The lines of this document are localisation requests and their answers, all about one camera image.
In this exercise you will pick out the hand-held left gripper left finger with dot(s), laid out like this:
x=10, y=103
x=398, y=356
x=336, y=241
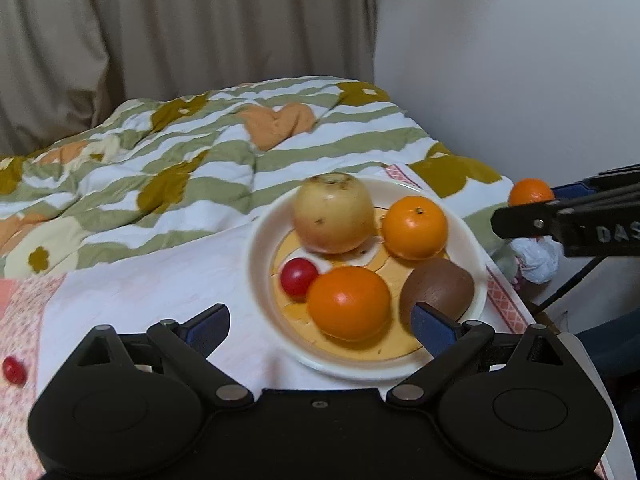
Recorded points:
x=210, y=328

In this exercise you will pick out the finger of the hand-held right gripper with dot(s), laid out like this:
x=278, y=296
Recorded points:
x=575, y=190
x=600, y=232

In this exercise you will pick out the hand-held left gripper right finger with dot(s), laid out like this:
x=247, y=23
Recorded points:
x=432, y=328

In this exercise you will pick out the brown kiwi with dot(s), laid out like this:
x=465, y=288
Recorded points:
x=442, y=285

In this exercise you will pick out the small mandarin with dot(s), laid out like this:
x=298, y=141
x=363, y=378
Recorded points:
x=530, y=191

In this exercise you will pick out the deep orange smooth orange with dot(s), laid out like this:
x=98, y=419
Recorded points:
x=348, y=305

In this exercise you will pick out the cream plate with yellow print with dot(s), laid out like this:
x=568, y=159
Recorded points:
x=265, y=260

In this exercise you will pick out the light orange with stem mark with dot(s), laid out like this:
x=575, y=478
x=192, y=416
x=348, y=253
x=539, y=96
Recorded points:
x=414, y=230

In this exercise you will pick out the red cherry tomato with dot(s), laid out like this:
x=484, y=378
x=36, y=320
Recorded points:
x=298, y=277
x=14, y=370

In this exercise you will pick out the yellow apple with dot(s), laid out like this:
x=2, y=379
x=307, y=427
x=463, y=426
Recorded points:
x=332, y=215

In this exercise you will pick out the black thin stand leg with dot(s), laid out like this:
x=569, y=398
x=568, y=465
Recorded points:
x=567, y=282

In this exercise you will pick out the white plastic bag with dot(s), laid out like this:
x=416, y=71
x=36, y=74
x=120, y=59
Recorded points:
x=536, y=257

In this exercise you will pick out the dark cloth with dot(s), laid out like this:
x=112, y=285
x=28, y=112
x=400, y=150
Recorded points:
x=612, y=345

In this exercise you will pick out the green striped floral blanket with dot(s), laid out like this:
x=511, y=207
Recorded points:
x=200, y=160

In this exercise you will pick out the beige curtain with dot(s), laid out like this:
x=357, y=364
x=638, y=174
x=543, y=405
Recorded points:
x=175, y=25

